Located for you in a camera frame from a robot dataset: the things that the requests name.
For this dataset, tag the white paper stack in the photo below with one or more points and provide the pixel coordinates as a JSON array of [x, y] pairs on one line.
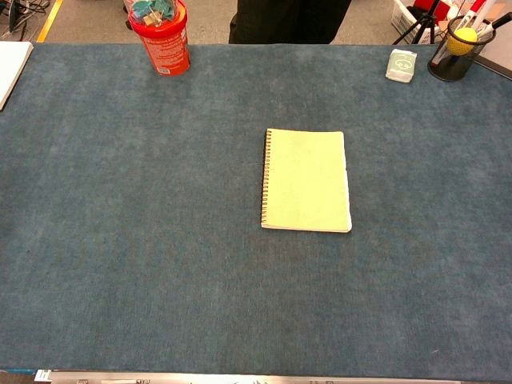
[[12, 64]]

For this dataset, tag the metal table edge rail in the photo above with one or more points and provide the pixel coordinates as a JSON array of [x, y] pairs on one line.
[[240, 378]]

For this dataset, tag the grey flat board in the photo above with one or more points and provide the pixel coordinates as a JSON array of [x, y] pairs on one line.
[[498, 58]]

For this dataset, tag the white pen with black tip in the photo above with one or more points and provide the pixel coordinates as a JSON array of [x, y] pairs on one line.
[[496, 23]]

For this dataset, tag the yellow ball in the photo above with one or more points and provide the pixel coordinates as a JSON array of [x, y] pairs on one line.
[[462, 40]]

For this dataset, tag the black mesh pen holder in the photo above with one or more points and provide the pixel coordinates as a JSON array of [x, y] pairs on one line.
[[452, 67]]

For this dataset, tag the pale green tissue pack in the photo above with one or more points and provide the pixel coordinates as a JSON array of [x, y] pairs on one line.
[[401, 66]]

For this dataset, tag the blue felt table mat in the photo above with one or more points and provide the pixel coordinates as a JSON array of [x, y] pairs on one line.
[[120, 200]]

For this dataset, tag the red plastic canister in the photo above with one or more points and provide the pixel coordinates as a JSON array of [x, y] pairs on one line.
[[166, 50]]

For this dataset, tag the white marker with red cap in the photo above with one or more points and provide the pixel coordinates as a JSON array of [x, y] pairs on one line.
[[476, 12]]

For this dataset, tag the red object in basket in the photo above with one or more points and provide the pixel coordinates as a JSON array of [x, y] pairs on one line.
[[442, 8]]

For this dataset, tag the teal binder clips bundle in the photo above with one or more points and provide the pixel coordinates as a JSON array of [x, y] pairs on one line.
[[152, 10]]

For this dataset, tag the yellow spiral notebook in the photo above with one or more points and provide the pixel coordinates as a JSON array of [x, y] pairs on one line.
[[306, 180]]

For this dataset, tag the person in black trousers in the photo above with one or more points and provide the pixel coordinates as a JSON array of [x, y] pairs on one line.
[[288, 20]]

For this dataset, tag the white plastic basket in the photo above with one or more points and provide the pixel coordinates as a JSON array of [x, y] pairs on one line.
[[402, 18]]

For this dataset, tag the black tripod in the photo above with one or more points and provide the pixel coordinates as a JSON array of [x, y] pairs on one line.
[[422, 20]]

